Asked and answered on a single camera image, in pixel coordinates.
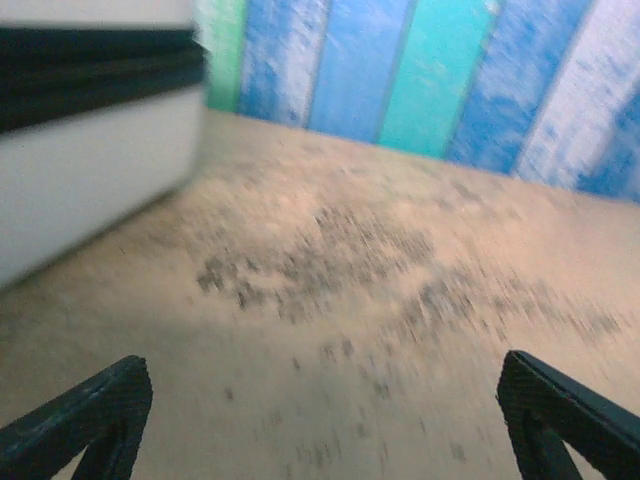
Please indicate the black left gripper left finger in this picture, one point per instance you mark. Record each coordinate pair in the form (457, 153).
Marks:
(85, 425)

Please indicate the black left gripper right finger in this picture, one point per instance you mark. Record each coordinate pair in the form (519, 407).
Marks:
(555, 425)

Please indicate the white hard-shell suitcase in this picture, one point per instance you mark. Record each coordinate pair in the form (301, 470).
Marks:
(90, 160)

